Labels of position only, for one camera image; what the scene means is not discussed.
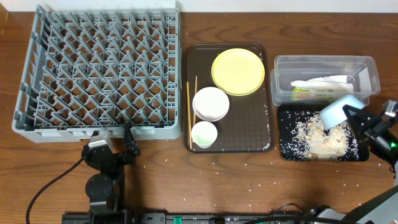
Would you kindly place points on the clear plastic bin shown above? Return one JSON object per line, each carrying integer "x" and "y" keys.
{"x": 361, "y": 72}

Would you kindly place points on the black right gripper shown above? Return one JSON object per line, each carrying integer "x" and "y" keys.
{"x": 378, "y": 129}

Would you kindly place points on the green snack wrapper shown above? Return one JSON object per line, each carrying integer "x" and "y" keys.
{"x": 309, "y": 94}

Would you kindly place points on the light green cup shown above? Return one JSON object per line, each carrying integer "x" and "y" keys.
{"x": 204, "y": 134}

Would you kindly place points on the wooden chopstick left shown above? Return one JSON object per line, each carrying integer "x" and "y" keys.
{"x": 189, "y": 115}

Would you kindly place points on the pink bowl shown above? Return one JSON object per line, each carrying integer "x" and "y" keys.
{"x": 210, "y": 104}

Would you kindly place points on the grey dishwasher rack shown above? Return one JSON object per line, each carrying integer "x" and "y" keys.
{"x": 88, "y": 71}

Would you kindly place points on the black waste tray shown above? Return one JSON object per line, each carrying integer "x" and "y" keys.
{"x": 287, "y": 146}

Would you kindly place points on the white napkin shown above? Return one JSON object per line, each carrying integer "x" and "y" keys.
{"x": 332, "y": 83}

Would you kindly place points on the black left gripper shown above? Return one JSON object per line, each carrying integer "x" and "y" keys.
{"x": 115, "y": 157}

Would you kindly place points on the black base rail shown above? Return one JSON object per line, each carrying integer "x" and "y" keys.
{"x": 161, "y": 218}

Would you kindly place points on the light blue bowl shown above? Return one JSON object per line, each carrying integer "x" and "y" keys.
{"x": 333, "y": 114}

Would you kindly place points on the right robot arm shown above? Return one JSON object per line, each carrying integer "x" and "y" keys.
{"x": 381, "y": 209}

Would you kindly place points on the yellow plate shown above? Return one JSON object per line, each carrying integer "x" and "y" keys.
{"x": 238, "y": 72}

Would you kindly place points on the rice and nuts waste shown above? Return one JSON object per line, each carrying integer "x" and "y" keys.
{"x": 320, "y": 140}

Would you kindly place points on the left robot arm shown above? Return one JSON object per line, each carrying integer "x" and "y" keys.
{"x": 106, "y": 189}

